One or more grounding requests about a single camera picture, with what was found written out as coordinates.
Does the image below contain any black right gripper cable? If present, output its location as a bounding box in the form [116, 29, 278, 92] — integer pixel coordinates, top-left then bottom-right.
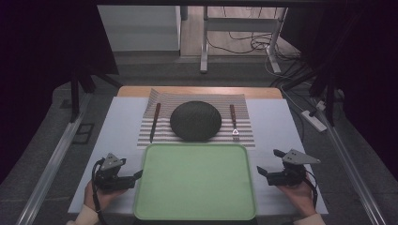
[303, 170, 319, 210]

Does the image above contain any white table sheet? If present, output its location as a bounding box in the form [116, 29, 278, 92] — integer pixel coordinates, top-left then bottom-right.
[68, 96, 329, 218]

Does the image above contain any wooden-handled fork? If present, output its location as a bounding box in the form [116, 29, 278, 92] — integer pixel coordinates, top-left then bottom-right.
[229, 103, 240, 143]

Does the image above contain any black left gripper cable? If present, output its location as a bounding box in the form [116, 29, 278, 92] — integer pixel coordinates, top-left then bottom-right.
[91, 158, 109, 225]

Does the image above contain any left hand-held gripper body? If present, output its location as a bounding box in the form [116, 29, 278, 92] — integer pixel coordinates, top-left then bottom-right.
[93, 153, 136, 191]

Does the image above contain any white metal desk frame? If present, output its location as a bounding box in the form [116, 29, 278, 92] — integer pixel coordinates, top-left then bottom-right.
[199, 6, 289, 75]

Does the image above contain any dark curtain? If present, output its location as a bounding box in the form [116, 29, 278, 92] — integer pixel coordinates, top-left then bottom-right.
[281, 6, 398, 176]
[0, 0, 120, 186]

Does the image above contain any striped placemat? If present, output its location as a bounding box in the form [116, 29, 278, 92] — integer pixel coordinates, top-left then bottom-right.
[136, 88, 256, 149]

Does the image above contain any black metal stand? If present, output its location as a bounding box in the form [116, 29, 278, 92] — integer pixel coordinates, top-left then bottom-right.
[69, 60, 124, 124]
[309, 69, 339, 128]

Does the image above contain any person's left hand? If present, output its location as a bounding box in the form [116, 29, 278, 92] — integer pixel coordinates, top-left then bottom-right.
[84, 181, 128, 211]

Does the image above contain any wooden-handled knife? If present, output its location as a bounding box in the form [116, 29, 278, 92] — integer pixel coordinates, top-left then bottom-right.
[148, 102, 161, 144]

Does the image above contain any white power strip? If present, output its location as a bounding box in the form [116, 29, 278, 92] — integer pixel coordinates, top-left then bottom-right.
[300, 109, 329, 133]

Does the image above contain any white cabinet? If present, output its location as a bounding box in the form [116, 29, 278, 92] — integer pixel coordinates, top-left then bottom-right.
[97, 4, 183, 53]

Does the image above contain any aluminium rail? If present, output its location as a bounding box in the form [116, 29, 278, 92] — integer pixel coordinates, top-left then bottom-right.
[313, 101, 390, 225]
[14, 93, 92, 225]

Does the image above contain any dark round plate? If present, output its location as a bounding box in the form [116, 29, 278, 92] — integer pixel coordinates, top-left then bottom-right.
[169, 100, 222, 143]

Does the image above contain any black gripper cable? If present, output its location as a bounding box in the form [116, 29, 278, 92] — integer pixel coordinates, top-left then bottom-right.
[91, 158, 109, 225]
[303, 170, 319, 210]

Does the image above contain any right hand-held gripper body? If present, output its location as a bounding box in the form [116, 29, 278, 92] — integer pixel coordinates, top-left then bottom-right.
[266, 148, 322, 188]

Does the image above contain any green plastic tray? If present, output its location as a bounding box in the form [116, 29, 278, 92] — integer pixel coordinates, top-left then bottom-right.
[133, 142, 258, 221]

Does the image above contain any tangle of floor cables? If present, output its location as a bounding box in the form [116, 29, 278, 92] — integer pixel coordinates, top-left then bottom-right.
[207, 6, 317, 92]

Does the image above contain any person's right hand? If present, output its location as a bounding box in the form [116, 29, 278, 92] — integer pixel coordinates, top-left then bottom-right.
[276, 177, 317, 218]

